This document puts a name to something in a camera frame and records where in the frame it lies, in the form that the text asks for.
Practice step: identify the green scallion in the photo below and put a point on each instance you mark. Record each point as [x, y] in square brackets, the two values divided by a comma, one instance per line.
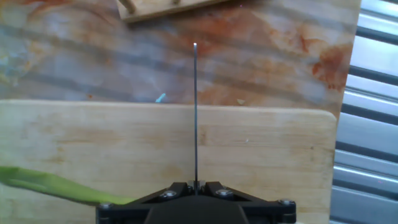
[56, 186]

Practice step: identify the orange marble pattern mat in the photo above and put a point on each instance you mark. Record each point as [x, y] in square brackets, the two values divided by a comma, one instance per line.
[93, 62]

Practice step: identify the wooden knife rack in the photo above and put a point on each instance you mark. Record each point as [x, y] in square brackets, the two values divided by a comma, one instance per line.
[149, 7]

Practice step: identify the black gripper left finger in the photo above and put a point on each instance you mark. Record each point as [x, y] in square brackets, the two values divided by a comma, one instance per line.
[124, 213]

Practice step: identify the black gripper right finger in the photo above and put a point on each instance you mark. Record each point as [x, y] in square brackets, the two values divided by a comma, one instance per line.
[270, 213]

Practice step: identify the wooden cutting board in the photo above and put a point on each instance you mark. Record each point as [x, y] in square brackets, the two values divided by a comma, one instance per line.
[248, 149]

